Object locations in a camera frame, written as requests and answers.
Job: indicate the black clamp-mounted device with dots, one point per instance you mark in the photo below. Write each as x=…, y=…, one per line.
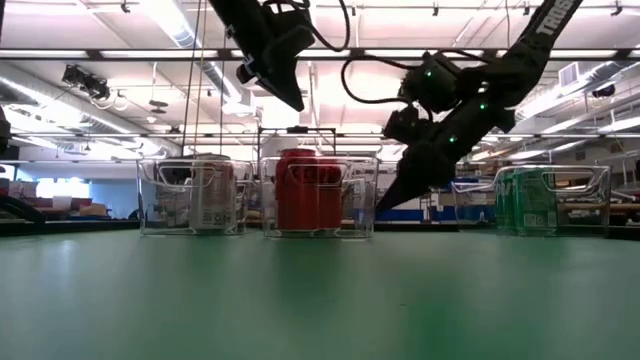
x=85, y=82

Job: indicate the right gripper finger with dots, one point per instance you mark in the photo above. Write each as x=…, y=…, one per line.
x=415, y=175

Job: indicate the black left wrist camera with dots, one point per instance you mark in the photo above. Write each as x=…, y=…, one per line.
x=292, y=30

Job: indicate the clear plastic storage bin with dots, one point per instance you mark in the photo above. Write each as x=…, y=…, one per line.
x=580, y=220
x=360, y=220
x=150, y=220

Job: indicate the brown cardboard box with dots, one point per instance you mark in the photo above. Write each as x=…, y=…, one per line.
x=92, y=210

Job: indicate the white air vent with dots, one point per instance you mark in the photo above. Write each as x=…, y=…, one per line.
x=569, y=75

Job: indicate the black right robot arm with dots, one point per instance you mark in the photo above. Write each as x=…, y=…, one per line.
x=540, y=35

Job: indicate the black dome fixture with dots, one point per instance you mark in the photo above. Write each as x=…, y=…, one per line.
x=604, y=91

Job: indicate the black slanted bar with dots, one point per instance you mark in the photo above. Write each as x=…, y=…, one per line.
x=25, y=210

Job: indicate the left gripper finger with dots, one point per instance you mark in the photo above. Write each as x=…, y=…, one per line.
x=287, y=85

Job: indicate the silver air duct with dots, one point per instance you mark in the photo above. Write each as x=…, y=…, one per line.
x=220, y=82

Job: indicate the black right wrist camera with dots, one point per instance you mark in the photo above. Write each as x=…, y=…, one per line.
x=405, y=125

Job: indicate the black round pendant lamp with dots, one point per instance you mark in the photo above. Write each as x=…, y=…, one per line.
x=158, y=104

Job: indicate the black horizontal rig beam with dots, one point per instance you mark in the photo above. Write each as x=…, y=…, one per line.
x=150, y=54

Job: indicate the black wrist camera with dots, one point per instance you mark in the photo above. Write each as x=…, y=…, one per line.
x=405, y=125
x=292, y=30

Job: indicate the white cylindrical appliance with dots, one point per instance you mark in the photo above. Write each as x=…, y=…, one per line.
x=280, y=145

